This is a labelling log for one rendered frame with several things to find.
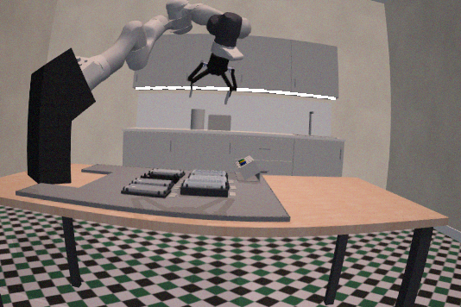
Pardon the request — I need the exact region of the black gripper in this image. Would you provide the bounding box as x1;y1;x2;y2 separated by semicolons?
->
187;53;237;104

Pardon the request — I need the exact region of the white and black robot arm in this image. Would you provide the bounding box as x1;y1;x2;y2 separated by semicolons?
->
75;0;251;91

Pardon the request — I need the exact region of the grey operator panel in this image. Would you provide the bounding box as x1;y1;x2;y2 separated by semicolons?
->
235;156;261;182

